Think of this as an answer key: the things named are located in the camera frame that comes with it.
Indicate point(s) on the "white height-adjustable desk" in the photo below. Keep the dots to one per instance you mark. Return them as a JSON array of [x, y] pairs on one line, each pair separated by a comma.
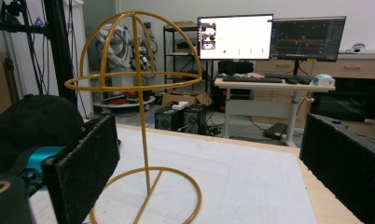
[[269, 85]]

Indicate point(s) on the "black cap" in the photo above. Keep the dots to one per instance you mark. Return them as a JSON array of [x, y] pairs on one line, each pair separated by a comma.
[[36, 124]]

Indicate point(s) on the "wooden cabinet with drawers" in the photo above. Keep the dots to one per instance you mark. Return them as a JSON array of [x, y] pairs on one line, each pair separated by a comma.
[[363, 67]]

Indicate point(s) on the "monitor with white screen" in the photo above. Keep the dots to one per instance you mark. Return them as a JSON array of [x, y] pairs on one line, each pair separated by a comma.
[[238, 37]]

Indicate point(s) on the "small white box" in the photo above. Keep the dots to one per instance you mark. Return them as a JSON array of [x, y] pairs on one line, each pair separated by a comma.
[[180, 105]]

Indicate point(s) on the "black computer mouse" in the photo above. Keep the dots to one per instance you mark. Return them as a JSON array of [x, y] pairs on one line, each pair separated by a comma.
[[291, 81]]

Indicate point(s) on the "black keyboard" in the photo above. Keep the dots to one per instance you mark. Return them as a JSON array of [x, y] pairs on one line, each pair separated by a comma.
[[252, 79]]

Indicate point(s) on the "monitor with dark screen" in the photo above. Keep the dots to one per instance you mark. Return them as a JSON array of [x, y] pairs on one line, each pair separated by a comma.
[[307, 37]]

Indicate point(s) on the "black metal frame stand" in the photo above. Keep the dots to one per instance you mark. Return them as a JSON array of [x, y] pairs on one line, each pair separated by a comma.
[[59, 46]]

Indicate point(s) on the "pale blue tissue box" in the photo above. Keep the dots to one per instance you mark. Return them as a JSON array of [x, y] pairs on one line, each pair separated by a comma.
[[323, 80]]

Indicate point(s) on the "black metal shelf rack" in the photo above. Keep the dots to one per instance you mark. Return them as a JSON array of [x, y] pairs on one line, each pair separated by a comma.
[[165, 56]]

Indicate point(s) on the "black computer tower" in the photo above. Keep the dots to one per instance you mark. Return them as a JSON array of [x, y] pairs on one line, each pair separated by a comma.
[[195, 119], [168, 119]]

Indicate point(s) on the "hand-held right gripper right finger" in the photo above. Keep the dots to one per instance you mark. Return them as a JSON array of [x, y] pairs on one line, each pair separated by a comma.
[[347, 161]]

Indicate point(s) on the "open cardboard box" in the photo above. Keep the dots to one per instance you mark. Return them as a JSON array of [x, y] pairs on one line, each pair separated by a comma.
[[179, 99]]

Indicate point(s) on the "flat black device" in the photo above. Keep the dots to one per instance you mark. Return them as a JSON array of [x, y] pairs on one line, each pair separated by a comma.
[[275, 130]]

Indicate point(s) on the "white table mat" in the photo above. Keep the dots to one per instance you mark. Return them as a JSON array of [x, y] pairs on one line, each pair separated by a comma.
[[238, 180]]

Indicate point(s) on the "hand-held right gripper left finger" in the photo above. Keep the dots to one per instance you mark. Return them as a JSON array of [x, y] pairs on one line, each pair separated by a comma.
[[83, 168]]

